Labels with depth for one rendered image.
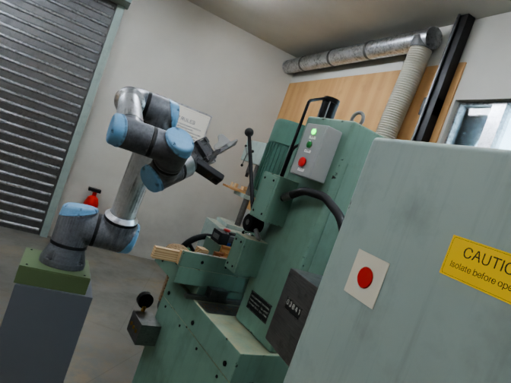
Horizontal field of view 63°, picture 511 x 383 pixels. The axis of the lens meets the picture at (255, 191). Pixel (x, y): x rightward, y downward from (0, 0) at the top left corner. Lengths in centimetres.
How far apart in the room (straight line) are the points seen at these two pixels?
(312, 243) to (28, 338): 128
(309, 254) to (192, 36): 366
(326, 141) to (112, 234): 109
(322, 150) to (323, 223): 21
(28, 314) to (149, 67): 307
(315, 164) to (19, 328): 137
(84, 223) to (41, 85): 264
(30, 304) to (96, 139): 272
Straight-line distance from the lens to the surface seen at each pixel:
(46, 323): 198
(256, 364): 128
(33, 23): 446
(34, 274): 192
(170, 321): 161
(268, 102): 487
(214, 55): 467
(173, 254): 146
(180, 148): 118
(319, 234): 123
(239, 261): 132
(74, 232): 193
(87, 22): 447
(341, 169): 122
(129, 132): 118
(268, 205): 127
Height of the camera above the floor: 128
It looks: 2 degrees down
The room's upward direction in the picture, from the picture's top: 20 degrees clockwise
